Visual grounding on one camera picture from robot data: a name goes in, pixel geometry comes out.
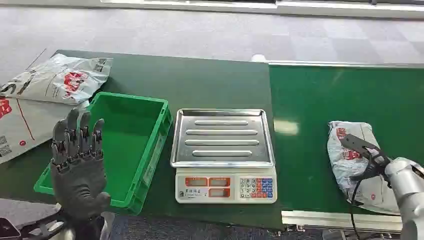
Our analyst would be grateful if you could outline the steel scale weighing pan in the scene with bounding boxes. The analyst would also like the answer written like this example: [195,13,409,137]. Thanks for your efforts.
[169,108,276,169]

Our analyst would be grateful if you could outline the white electronic scale body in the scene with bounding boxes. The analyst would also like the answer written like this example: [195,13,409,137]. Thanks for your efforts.
[174,164,278,205]

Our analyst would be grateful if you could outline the small white printed parcel bag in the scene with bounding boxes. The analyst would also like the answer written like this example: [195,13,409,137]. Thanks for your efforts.
[0,52,114,106]

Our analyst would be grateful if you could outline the green plastic crate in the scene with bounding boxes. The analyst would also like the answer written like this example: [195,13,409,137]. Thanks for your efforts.
[33,91,173,216]

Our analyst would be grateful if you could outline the large grey flat parcel bag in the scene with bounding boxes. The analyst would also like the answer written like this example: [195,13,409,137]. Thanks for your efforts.
[0,96,91,166]

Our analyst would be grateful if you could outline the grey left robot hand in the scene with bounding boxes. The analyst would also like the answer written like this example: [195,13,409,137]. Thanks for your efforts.
[49,107,112,222]

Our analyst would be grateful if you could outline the aluminium conveyor frame rail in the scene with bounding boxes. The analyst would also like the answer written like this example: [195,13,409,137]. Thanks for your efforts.
[280,209,404,233]

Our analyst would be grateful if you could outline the crumpled white parcel bag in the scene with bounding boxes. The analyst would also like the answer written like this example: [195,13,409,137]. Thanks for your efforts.
[326,120,415,217]

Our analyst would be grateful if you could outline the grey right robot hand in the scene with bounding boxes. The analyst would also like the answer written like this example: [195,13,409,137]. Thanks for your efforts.
[339,133,392,180]

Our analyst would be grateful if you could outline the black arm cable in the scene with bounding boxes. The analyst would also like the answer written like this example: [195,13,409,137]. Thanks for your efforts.
[349,165,377,240]

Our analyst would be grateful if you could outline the green conveyor belt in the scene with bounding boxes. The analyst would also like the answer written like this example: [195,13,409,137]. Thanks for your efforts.
[268,64,424,217]

